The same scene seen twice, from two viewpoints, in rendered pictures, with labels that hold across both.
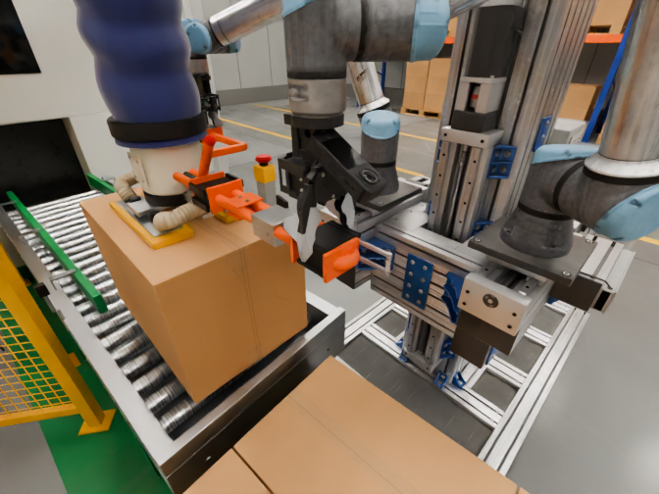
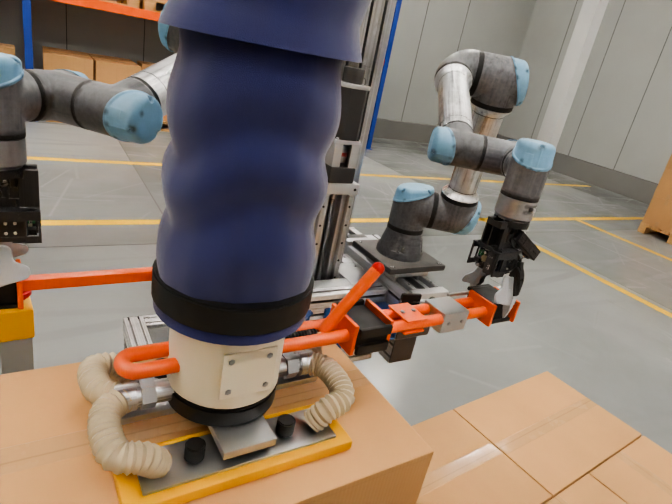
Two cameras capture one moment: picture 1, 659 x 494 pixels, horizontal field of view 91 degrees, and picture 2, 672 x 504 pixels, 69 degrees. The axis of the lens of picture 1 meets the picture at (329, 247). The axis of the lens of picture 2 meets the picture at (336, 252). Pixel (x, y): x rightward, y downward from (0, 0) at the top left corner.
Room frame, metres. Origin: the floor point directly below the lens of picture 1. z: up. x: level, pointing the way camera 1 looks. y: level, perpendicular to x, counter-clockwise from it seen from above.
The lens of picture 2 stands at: (0.63, 1.03, 1.61)
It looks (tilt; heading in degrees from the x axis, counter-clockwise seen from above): 22 degrees down; 280
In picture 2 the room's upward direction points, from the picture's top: 12 degrees clockwise
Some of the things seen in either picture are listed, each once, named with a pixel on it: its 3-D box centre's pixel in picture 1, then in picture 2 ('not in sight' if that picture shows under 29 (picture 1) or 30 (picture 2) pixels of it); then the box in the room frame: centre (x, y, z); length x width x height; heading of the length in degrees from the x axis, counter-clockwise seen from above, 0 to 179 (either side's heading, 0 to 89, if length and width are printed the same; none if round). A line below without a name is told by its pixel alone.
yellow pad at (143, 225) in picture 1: (146, 213); (241, 443); (0.80, 0.50, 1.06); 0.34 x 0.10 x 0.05; 45
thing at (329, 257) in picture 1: (324, 250); (491, 305); (0.44, 0.01, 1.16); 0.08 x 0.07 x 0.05; 45
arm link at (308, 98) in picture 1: (315, 97); (516, 208); (0.46, 0.02, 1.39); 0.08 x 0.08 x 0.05
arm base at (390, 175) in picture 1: (377, 172); not in sight; (1.04, -0.16, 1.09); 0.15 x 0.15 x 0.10
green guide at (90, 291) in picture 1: (35, 239); not in sight; (1.45, 1.51, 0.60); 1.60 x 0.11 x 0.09; 49
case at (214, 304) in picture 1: (197, 266); (209, 500); (0.87, 0.43, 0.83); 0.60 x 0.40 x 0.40; 45
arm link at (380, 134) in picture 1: (380, 135); not in sight; (1.05, -0.16, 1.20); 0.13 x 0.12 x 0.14; 173
